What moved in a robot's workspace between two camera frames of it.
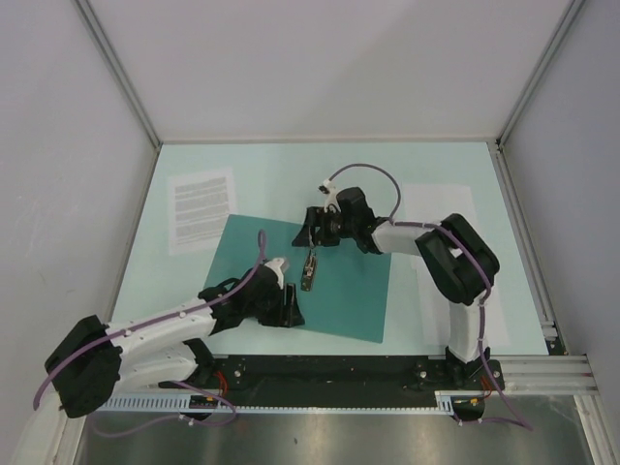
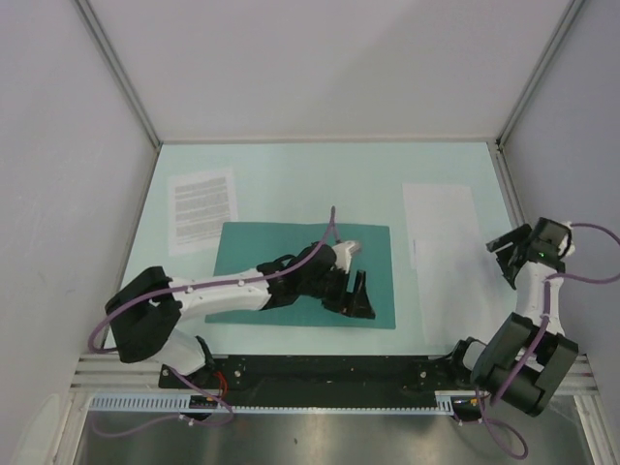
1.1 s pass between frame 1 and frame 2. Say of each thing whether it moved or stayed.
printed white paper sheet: stayed
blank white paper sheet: stayed
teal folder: moved
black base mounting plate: stayed
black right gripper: moved
